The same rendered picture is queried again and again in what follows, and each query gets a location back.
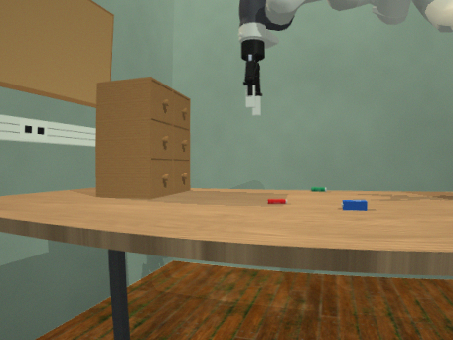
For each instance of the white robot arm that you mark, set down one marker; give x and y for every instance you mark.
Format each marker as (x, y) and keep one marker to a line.
(256, 18)

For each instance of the brown wooden chest of drawers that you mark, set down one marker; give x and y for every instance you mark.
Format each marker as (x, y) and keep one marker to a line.
(123, 139)

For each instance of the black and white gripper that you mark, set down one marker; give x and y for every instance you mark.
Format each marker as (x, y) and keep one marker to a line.
(252, 51)

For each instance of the brown wooden drawer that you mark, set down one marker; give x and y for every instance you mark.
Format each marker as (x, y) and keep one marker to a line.
(160, 146)
(161, 177)
(181, 171)
(181, 149)
(181, 106)
(159, 108)

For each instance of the blue rectangular block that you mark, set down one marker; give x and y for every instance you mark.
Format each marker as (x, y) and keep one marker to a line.
(355, 205)

